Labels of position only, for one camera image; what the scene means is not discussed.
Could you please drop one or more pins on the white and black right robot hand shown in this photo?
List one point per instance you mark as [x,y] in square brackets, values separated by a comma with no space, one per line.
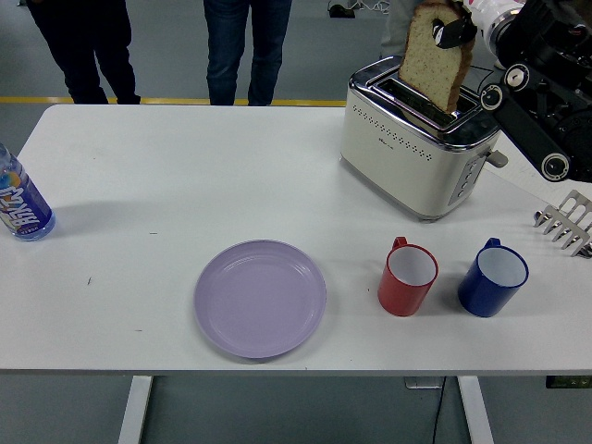
[490,11]

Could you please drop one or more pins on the brown-crusted bread slice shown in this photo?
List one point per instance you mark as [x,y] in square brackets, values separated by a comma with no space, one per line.
[430,69]

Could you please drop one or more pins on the cream toaster with chrome top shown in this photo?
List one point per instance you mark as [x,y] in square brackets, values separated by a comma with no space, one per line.
[393,157]

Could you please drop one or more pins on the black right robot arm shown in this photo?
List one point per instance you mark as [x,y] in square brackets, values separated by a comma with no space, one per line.
[532,125]

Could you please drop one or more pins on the lilac round plate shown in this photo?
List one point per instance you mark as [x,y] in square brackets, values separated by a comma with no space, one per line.
[259,300]

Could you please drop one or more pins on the person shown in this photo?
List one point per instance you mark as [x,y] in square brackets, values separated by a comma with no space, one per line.
[88,46]
[231,46]
[393,32]

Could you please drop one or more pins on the silver metal toast rack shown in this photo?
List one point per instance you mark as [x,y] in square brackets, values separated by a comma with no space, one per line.
[575,208]

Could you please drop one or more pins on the blue enamel mug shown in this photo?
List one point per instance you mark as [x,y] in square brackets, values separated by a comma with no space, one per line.
[481,298]

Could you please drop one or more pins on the red enamel mug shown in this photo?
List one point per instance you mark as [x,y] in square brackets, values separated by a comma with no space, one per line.
[400,296]

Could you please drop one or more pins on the black table control panel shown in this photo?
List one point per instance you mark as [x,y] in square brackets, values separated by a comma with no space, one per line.
[569,382]

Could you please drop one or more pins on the white table leg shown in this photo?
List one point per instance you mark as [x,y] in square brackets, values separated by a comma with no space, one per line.
[476,411]
[135,411]

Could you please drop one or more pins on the clear bottle with blue label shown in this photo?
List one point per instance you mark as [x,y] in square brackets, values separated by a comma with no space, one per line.
[23,203]

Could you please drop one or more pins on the grey under-table bracket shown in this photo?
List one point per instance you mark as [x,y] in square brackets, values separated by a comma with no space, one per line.
[423,382]

